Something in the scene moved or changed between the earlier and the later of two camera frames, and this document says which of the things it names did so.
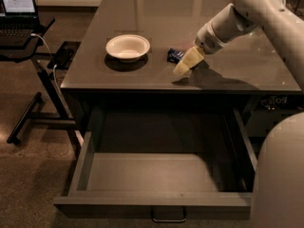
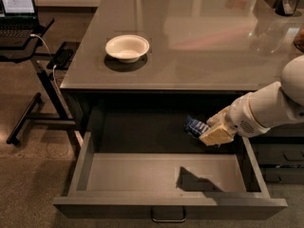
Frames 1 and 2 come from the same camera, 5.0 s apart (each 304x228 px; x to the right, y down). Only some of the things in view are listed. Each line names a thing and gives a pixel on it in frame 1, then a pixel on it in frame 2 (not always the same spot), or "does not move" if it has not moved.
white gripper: [207, 41] -> [242, 118]
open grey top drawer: [135, 162] does not move
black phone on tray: [65, 57] does not move
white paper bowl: [128, 47] does not move
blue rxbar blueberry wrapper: [174, 55] -> [195, 127]
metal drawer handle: [169, 220] does not move
